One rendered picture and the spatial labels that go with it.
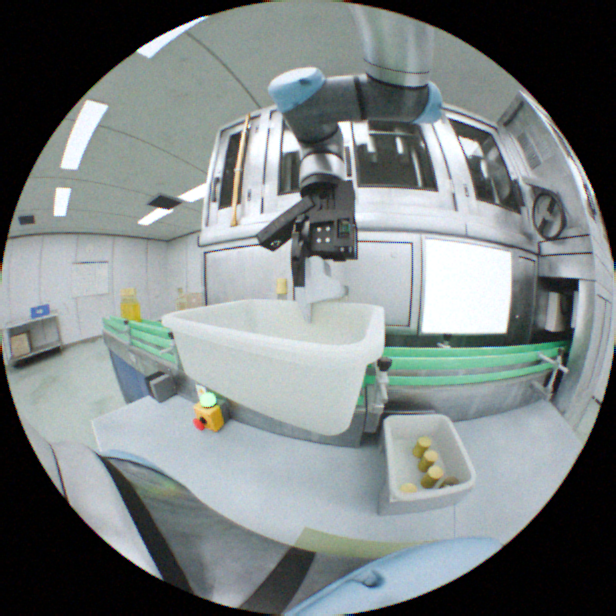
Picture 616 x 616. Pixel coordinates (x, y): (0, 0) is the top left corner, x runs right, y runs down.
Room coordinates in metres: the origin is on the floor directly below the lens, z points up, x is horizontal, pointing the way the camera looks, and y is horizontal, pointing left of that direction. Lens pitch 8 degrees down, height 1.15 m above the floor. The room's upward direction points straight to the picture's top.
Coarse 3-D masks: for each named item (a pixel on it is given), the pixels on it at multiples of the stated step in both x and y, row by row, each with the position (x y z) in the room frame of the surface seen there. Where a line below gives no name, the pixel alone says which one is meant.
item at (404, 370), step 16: (528, 352) 0.26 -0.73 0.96; (544, 352) 0.22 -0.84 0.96; (368, 368) 0.41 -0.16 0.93; (400, 368) 0.38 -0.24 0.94; (416, 368) 0.37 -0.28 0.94; (432, 368) 0.36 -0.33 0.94; (448, 368) 0.35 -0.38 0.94; (464, 368) 0.33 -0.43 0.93; (480, 368) 0.32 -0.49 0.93; (496, 368) 0.30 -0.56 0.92; (512, 368) 0.28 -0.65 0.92; (528, 368) 0.25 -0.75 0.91; (544, 368) 0.21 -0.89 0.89; (400, 384) 0.38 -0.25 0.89; (416, 384) 0.37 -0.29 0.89; (432, 384) 0.36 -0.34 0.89
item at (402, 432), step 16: (400, 416) 0.31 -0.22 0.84; (416, 416) 0.30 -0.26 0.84; (432, 416) 0.28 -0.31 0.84; (400, 432) 0.30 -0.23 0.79; (416, 432) 0.29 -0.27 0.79; (432, 432) 0.27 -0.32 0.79; (448, 432) 0.23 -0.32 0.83; (400, 448) 0.26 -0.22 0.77; (432, 448) 0.24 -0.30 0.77; (448, 448) 0.20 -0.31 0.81; (464, 448) 0.16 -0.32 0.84; (400, 464) 0.22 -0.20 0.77; (416, 464) 0.21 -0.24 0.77; (448, 464) 0.17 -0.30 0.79; (464, 464) 0.13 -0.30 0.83; (400, 480) 0.18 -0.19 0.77; (416, 480) 0.16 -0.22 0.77; (464, 480) 0.10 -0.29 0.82; (400, 496) 0.11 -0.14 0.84; (416, 496) 0.10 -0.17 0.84; (432, 496) 0.09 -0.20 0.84
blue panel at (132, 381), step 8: (112, 352) 0.74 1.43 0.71; (120, 360) 0.68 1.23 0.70; (120, 368) 0.70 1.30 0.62; (128, 368) 0.64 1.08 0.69; (120, 376) 0.73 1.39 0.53; (128, 376) 0.66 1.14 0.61; (136, 376) 0.61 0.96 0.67; (144, 376) 0.57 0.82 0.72; (128, 384) 0.68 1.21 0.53; (136, 384) 0.63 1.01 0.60; (144, 384) 0.58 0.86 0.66; (128, 392) 0.70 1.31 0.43; (136, 392) 0.64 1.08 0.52; (144, 392) 0.60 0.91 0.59; (136, 400) 0.67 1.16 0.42
